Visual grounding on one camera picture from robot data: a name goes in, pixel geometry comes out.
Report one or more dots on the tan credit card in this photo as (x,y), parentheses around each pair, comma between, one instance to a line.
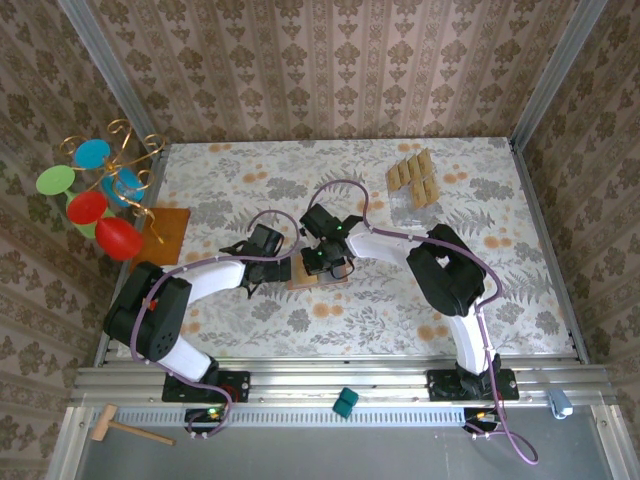
(298,278)
(420,194)
(431,188)
(414,166)
(404,172)
(394,178)
(425,161)

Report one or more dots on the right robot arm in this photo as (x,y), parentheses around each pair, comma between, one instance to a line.
(445,275)

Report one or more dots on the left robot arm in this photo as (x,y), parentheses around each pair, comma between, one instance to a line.
(145,320)

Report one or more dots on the floral table cover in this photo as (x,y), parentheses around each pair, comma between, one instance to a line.
(310,330)

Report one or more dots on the orange wooden board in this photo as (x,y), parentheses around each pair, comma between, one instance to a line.
(170,235)

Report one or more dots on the teal box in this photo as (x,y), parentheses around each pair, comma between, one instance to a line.
(345,402)

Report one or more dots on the red plastic glass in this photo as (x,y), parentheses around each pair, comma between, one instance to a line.
(87,207)
(119,239)

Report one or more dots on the small circuit board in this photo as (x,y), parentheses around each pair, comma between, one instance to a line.
(202,415)
(477,417)

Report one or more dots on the blue plastic glass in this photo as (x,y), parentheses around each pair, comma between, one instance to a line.
(125,189)
(92,154)

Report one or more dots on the grey metal tray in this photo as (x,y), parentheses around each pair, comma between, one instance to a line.
(325,455)

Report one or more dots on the wooden mallet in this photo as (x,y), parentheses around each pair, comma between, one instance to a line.
(105,422)

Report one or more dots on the green plastic glass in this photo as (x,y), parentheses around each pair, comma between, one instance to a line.
(55,180)

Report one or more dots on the white blue clip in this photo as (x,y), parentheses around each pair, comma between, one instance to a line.
(560,404)

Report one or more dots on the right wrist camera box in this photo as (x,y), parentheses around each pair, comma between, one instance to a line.
(317,221)

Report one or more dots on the aluminium rail frame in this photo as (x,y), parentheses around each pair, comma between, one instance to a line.
(300,382)

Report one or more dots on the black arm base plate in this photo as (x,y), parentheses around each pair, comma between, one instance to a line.
(240,387)
(437,387)

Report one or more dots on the aluminium corner post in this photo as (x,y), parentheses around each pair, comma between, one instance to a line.
(559,65)
(107,65)

